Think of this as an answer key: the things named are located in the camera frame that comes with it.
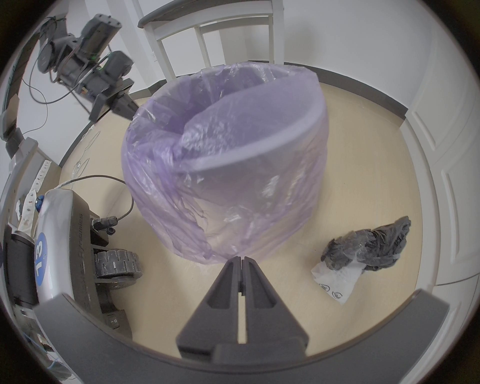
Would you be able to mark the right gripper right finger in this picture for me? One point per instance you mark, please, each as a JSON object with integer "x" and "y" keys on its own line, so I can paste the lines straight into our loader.
{"x": 277, "y": 330}

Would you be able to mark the grey padded white chair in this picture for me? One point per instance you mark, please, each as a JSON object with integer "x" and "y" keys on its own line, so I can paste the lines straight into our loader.
{"x": 206, "y": 9}

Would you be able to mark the black plastic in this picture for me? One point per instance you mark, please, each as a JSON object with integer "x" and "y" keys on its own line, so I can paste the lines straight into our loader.
{"x": 378, "y": 243}

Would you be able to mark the purple plastic bag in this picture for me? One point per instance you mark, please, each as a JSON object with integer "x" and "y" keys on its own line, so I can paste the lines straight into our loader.
{"x": 168, "y": 150}

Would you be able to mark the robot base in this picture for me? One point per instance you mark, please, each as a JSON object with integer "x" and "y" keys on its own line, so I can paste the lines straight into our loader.
{"x": 56, "y": 232}

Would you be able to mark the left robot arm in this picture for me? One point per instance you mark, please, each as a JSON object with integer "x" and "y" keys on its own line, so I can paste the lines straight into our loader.
{"x": 99, "y": 33}

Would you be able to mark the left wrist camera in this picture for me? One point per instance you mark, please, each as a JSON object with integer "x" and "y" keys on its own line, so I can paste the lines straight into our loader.
{"x": 118, "y": 65}

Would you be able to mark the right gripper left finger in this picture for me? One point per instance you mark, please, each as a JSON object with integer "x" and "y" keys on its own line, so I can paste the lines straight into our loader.
{"x": 202, "y": 330}

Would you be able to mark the white wardrobe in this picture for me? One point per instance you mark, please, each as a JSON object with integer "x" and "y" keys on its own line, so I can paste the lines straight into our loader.
{"x": 450, "y": 150}

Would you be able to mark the white printed wrapper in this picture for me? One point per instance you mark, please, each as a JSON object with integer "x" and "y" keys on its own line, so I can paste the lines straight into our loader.
{"x": 337, "y": 283}

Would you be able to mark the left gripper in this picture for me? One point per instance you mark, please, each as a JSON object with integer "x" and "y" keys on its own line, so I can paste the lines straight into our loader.
{"x": 108, "y": 93}

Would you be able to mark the white power strip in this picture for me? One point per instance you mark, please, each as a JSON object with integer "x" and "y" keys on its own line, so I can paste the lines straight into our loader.
{"x": 35, "y": 187}

